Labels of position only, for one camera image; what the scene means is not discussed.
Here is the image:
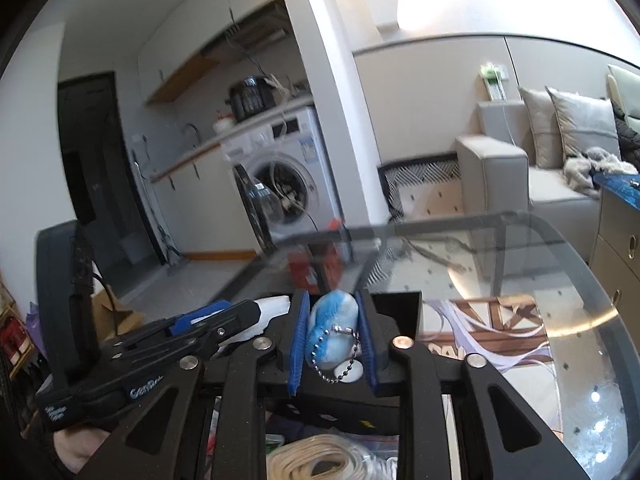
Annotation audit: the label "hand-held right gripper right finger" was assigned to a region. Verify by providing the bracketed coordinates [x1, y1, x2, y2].
[356, 291, 592, 480]

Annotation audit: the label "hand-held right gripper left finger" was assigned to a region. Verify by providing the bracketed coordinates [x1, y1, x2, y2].
[87, 290, 311, 480]

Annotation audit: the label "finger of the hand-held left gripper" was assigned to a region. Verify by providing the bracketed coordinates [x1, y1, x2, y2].
[100, 299, 262, 366]
[120, 301, 235, 348]

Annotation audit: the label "white red plastic packet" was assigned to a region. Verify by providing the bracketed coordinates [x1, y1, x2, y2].
[212, 296, 293, 348]

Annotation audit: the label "blue white plush keychain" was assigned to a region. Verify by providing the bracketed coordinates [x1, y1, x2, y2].
[305, 291, 363, 386]

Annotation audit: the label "black storage box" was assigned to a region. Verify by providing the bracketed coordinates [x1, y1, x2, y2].
[265, 290, 423, 436]

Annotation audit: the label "bagged white rope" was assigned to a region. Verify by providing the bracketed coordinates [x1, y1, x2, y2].
[265, 432, 401, 480]

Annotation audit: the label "dark storage rack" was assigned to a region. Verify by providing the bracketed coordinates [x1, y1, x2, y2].
[0, 280, 48, 411]

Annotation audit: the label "cardboard box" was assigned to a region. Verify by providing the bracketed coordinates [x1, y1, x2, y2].
[90, 285, 146, 341]

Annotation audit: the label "grey metal rod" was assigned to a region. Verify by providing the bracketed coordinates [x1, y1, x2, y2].
[400, 237, 466, 273]

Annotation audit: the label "flat mop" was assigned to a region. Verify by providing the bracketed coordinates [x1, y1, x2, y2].
[131, 147, 181, 266]

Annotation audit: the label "white kitchen counter cabinet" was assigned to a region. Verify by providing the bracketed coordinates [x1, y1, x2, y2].
[150, 132, 251, 261]

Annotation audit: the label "black white patterned rug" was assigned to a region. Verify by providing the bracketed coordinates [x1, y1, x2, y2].
[377, 160, 501, 291]

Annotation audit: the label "white washing machine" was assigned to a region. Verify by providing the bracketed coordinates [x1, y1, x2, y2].
[220, 105, 343, 256]

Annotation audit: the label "dark door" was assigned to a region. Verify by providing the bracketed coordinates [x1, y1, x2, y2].
[57, 72, 166, 266]

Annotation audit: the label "beige sofa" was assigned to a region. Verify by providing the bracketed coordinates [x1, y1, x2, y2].
[455, 100, 640, 271]

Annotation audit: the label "black rice cooker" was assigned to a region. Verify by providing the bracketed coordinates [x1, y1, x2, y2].
[229, 75, 276, 123]

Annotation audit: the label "beige side cabinet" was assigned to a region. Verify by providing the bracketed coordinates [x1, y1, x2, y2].
[590, 180, 640, 351]

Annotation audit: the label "grey sofa pillow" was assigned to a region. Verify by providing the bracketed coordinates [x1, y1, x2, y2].
[545, 86, 623, 173]
[517, 86, 566, 170]

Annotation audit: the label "grey furry cloth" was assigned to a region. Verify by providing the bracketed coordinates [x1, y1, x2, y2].
[562, 146, 638, 196]

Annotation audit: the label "range hood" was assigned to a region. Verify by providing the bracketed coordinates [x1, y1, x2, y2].
[200, 2, 291, 56]

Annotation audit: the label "blue patterned cloth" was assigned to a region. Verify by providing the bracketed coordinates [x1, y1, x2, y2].
[592, 172, 640, 196]

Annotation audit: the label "black jacket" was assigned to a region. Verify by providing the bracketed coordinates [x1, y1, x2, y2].
[612, 100, 640, 171]

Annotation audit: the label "cream cushion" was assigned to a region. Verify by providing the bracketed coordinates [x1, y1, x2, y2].
[607, 64, 640, 121]

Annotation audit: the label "black cable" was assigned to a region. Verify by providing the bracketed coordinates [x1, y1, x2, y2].
[92, 270, 126, 336]

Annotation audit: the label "white wall cabinets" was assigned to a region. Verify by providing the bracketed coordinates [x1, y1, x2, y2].
[137, 0, 286, 106]

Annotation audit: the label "white green wall holder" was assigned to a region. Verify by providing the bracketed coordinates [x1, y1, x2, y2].
[479, 61, 511, 101]

